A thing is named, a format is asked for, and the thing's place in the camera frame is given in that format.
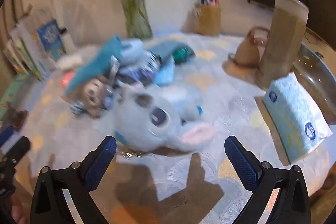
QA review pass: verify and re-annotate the light blue cloth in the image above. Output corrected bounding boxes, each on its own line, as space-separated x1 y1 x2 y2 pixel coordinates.
154 59 176 86

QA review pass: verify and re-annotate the row of books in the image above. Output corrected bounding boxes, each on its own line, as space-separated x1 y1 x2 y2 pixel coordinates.
3 7 66 80

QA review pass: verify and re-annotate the blue patterned packet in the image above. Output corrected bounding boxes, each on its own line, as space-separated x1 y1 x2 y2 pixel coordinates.
118 53 160 83

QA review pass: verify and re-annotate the dark brown soft object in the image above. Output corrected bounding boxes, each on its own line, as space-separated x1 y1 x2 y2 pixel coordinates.
5 107 28 131

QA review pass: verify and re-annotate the dark blue cloth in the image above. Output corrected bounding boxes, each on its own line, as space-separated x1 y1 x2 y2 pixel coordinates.
148 40 196 64

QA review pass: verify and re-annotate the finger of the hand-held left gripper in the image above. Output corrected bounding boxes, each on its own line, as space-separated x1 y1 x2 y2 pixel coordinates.
0 126 15 147
0 136 31 197

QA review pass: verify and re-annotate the light blue tissue pack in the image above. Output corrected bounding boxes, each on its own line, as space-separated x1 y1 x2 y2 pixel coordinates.
262 72 332 163

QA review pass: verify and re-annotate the white bottle black cap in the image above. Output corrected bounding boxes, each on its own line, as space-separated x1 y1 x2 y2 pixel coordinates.
60 27 76 52

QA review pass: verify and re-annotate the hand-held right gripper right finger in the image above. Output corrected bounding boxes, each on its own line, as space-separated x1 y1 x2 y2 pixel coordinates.
224 135 311 224

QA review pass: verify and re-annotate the woven pen holder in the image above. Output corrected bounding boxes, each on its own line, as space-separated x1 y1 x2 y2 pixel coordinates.
194 4 221 36

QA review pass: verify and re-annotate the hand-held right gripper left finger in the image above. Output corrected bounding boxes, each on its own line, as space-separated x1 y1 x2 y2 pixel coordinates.
30 135 117 224

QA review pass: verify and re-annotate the grey-brown plush toy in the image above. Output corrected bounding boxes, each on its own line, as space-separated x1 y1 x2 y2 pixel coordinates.
84 76 116 118

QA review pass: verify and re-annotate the blue white checked ball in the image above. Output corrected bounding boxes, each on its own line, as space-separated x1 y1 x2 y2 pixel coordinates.
70 101 85 116

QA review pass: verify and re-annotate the glass vase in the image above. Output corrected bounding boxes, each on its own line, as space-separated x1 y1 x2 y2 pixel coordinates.
119 0 153 38

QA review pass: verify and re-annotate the tall beige cylinder appliance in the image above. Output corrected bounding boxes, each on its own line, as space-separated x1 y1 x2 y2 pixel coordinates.
259 0 309 89

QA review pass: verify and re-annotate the white plush doll teal hat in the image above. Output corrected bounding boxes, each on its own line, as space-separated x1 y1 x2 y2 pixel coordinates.
56 35 124 94

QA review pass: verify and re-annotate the blue plush toy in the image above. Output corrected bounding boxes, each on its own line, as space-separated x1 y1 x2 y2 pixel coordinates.
114 82 214 153

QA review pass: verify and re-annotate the blue picture book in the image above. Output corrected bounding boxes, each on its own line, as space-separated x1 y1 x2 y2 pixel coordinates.
35 19 66 60

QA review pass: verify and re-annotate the teal green soft item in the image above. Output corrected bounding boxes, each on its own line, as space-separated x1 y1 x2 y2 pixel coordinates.
172 47 190 64

